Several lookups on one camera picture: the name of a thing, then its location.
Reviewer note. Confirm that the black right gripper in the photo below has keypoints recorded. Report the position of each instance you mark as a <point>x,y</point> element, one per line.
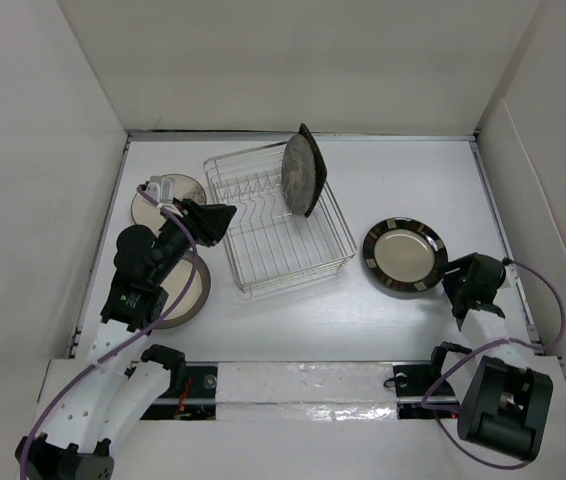
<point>461,262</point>

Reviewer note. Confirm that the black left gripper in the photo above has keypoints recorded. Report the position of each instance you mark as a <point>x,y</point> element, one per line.
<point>206,221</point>

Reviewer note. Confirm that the black rimmed striped round plate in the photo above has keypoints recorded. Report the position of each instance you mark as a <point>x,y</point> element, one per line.
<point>404,255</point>

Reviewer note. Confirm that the beige plate with tree pattern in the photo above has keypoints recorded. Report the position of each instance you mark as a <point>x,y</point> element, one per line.
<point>185,186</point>

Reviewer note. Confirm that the beige plate with brown rim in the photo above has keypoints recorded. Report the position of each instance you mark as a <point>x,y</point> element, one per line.
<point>196,296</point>

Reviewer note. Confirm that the grey round deer plate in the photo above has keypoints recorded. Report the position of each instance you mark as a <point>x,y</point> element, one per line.
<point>298,175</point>

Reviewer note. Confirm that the black square floral plate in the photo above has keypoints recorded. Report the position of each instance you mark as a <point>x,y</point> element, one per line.
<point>319,166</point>

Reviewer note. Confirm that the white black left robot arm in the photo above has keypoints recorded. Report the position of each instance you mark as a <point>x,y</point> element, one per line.
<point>77,434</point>

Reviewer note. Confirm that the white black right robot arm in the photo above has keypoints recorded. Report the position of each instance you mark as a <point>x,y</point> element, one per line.
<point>500,402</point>

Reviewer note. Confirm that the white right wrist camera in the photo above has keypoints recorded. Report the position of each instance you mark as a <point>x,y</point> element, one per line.
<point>510,275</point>

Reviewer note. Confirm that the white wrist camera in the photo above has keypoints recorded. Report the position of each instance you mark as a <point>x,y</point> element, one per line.
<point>160,190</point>
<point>510,275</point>

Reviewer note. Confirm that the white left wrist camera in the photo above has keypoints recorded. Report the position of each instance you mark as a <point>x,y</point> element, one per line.
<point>160,190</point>

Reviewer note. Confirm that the silver wire dish rack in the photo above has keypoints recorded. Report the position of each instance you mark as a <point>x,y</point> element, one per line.
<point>268,247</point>

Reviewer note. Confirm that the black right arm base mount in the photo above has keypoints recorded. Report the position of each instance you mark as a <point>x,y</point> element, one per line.
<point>410,381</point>

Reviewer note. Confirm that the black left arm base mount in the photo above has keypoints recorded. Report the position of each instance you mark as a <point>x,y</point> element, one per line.
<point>192,398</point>

